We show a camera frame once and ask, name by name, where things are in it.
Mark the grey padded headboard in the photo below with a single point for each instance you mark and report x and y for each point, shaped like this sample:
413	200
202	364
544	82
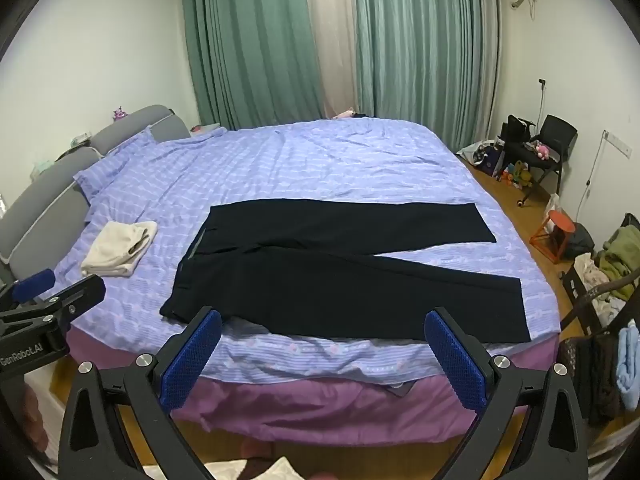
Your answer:
45	195

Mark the blue patterned bed cover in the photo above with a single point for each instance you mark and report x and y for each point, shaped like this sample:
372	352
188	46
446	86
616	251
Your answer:
350	170

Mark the white cloth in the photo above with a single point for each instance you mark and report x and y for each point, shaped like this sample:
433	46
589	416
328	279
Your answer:
270	471

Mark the patterned shopping bag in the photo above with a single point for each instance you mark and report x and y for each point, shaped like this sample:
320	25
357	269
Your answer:
482	157

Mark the pink plush toy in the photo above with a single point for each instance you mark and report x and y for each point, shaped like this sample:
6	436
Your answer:
541	151

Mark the person's left hand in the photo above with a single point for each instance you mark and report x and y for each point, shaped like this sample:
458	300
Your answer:
35	425

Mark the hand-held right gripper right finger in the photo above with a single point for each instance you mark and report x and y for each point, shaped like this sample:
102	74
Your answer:
455	360

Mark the pink soft toy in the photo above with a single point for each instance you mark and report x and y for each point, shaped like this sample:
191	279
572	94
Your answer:
344	114

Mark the olive green garment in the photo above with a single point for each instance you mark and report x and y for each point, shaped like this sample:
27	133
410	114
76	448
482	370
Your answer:
620	255

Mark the white plastic bag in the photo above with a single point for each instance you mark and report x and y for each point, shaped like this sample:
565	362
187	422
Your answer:
551	210

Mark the purple toy figure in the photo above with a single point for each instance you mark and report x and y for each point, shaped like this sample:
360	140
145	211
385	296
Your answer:
120	114

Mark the green curtain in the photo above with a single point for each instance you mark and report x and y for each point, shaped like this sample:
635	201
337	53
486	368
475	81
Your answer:
250	50
415	50

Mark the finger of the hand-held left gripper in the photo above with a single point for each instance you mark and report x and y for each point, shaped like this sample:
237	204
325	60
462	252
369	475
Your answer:
75	297
32	282

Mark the dark bag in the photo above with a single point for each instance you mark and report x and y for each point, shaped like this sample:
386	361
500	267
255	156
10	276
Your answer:
580	242

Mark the cream folded cloth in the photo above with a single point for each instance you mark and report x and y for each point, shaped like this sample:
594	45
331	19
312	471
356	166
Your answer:
117	247

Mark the white garment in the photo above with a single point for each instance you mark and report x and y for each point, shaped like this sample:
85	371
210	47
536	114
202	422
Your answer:
592	277

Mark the black bag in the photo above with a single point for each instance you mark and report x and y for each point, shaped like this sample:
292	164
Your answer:
515	130

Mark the orange stool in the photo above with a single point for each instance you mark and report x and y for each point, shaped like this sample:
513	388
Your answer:
557	222

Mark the pile of colourful toys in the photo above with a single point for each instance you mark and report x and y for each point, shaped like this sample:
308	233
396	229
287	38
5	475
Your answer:
517	174

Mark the light blue towel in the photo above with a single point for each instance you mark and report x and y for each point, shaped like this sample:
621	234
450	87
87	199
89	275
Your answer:
629	365

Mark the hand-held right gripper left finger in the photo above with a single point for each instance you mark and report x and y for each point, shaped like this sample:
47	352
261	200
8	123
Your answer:
192	360

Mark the purple bed sheet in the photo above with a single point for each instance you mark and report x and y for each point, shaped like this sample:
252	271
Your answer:
325	410

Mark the blue patterned pillow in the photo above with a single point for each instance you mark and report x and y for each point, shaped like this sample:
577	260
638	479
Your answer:
120	165

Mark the beige sheer curtain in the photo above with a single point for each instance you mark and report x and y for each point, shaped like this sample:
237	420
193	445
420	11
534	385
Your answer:
335	35

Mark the black pants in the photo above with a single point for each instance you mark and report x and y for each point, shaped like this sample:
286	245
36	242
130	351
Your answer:
325	270

